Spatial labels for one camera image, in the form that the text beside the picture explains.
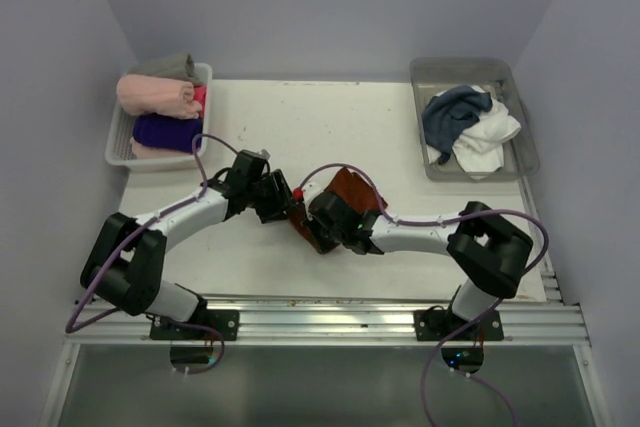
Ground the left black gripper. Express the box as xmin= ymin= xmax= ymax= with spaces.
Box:
xmin=246 ymin=169 xmax=301 ymax=224

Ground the brown rust towel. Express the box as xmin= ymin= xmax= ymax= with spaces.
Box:
xmin=287 ymin=167 xmax=381 ymax=255

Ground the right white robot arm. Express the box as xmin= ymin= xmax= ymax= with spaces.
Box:
xmin=308 ymin=192 xmax=533 ymax=340

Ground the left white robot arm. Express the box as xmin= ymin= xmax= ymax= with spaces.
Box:
xmin=80 ymin=150 xmax=292 ymax=340

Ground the hot pink rolled towel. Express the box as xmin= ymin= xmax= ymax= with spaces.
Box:
xmin=193 ymin=85 xmax=207 ymax=118

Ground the purple rolled towel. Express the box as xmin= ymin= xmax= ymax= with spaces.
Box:
xmin=132 ymin=114 xmax=203 ymax=153

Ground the pale pink lower towel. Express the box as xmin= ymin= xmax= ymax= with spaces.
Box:
xmin=130 ymin=137 xmax=188 ymax=160

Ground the blue grey towel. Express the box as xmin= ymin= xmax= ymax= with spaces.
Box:
xmin=421 ymin=85 xmax=493 ymax=165

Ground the white crumpled towel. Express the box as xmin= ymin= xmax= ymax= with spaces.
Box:
xmin=425 ymin=85 xmax=521 ymax=178

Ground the grey rolled towel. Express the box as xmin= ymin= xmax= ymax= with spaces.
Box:
xmin=127 ymin=52 xmax=204 ymax=87

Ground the white plastic basket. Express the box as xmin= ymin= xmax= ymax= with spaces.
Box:
xmin=105 ymin=62 xmax=213 ymax=172

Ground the clear plastic bin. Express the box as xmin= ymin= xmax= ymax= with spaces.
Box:
xmin=410 ymin=57 xmax=540 ymax=182

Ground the light pink rolled towel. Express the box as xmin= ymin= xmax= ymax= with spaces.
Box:
xmin=116 ymin=74 xmax=202 ymax=119

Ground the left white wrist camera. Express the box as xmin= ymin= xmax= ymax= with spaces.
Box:
xmin=257 ymin=149 xmax=271 ymax=160

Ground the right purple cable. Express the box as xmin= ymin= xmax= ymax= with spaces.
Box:
xmin=299 ymin=163 xmax=549 ymax=427

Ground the purple cable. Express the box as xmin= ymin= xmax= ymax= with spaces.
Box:
xmin=65 ymin=133 xmax=244 ymax=374
xmin=299 ymin=163 xmax=549 ymax=427

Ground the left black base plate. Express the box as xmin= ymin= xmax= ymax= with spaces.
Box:
xmin=149 ymin=309 xmax=240 ymax=341

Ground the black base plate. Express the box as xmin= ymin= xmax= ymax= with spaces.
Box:
xmin=149 ymin=309 xmax=240 ymax=341
xmin=412 ymin=301 xmax=505 ymax=342

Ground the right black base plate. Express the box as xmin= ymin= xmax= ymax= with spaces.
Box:
xmin=412 ymin=301 xmax=505 ymax=342

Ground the aluminium mounting rail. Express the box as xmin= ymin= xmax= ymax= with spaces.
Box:
xmin=69 ymin=296 xmax=587 ymax=346

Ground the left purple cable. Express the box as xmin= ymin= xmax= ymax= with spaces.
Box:
xmin=65 ymin=133 xmax=244 ymax=374

